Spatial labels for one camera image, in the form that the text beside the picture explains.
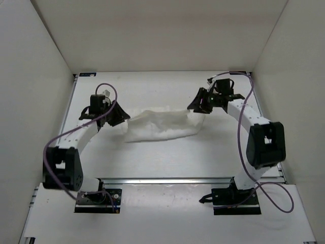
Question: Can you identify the left blue corner label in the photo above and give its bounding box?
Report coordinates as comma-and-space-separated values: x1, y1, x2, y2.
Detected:
79, 72, 96, 77

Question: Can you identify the purple cable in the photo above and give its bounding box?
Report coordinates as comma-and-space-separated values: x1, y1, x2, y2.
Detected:
42, 83, 119, 214
209, 71, 295, 213

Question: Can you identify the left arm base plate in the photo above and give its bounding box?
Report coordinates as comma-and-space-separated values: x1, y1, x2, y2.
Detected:
74, 185, 122, 214

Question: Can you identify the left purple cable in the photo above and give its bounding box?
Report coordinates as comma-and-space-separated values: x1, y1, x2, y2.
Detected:
42, 83, 119, 214

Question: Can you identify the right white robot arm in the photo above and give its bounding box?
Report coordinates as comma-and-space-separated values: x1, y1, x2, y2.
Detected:
187, 78, 286, 204

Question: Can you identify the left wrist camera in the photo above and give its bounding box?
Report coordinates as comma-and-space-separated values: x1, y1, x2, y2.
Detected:
101, 89, 110, 98

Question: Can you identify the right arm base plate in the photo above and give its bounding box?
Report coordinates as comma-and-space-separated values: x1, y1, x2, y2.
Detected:
199, 187, 262, 216

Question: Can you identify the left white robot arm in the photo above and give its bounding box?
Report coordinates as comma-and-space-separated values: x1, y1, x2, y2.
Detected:
43, 91, 130, 202

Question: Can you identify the aluminium front rail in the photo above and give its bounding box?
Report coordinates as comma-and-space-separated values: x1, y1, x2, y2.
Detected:
102, 177, 231, 185

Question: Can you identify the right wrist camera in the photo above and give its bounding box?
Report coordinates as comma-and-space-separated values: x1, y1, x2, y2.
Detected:
207, 76, 216, 92

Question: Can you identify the white pleated skirt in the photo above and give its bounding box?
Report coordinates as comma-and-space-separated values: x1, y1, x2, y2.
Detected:
118, 106, 206, 142

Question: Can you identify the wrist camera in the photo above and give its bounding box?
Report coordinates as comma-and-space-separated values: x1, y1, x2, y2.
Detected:
207, 76, 216, 92
101, 89, 110, 98

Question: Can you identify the right blue corner label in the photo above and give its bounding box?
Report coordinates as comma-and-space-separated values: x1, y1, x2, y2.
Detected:
229, 71, 247, 75

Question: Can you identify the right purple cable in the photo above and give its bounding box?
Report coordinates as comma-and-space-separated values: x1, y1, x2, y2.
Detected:
209, 71, 295, 213

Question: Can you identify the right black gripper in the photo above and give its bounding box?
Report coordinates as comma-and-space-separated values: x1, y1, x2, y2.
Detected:
188, 88, 222, 114

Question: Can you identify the blue corner label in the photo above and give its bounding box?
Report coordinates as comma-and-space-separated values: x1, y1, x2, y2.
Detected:
229, 71, 247, 75
79, 72, 96, 77

